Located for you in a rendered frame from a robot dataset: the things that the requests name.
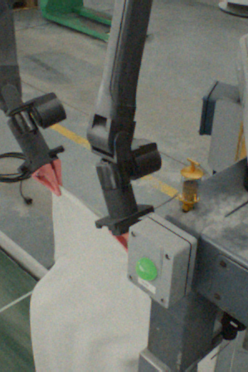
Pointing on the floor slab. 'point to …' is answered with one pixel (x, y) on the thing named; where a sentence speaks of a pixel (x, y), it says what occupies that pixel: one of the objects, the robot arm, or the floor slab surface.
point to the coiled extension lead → (8, 174)
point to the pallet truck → (51, 9)
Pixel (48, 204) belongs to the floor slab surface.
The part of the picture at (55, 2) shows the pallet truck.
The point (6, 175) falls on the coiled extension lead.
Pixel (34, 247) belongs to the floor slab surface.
